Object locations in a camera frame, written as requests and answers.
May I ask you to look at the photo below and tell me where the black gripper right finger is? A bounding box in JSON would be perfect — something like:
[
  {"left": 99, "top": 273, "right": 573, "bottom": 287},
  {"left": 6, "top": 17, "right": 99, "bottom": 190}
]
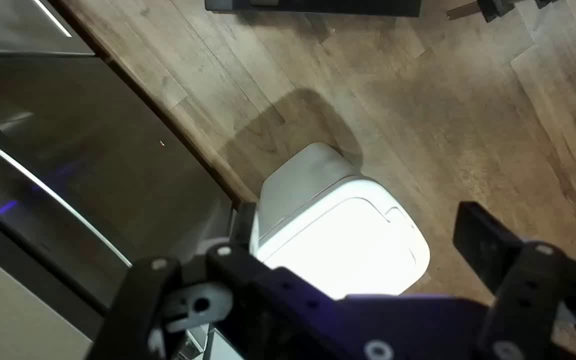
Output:
[{"left": 452, "top": 200, "right": 576, "bottom": 360}]

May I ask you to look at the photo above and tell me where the long black furniture base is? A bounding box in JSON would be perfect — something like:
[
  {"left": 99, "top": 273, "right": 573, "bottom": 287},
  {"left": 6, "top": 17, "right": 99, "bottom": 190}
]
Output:
[{"left": 204, "top": 0, "right": 424, "bottom": 18}]

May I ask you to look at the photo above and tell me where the white trash bin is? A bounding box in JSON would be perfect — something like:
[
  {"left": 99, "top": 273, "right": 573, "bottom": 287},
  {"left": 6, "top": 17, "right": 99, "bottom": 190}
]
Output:
[{"left": 247, "top": 140, "right": 431, "bottom": 300}]

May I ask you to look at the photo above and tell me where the small black floor object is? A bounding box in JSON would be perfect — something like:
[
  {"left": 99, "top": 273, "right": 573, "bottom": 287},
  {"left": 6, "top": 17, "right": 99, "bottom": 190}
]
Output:
[{"left": 475, "top": 0, "right": 516, "bottom": 22}]

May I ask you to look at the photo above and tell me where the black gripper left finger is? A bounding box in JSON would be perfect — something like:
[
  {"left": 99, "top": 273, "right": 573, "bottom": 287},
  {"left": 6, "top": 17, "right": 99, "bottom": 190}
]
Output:
[{"left": 86, "top": 243, "right": 274, "bottom": 360}]

